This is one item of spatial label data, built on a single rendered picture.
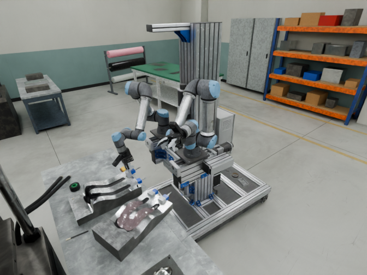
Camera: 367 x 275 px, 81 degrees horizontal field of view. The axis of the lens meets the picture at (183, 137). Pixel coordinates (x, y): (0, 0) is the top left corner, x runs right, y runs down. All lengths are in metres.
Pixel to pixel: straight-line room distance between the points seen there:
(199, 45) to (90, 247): 1.58
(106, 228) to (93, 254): 0.17
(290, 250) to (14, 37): 7.72
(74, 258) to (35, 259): 0.25
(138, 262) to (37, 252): 0.66
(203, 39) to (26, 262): 1.89
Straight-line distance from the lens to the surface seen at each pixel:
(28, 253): 1.83
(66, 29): 8.00
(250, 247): 2.56
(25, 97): 5.16
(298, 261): 2.63
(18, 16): 7.86
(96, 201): 1.71
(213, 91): 1.50
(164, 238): 1.57
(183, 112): 1.52
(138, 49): 7.65
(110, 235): 1.52
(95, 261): 1.58
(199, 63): 1.79
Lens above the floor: 2.07
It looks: 29 degrees down
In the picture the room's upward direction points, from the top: 1 degrees counter-clockwise
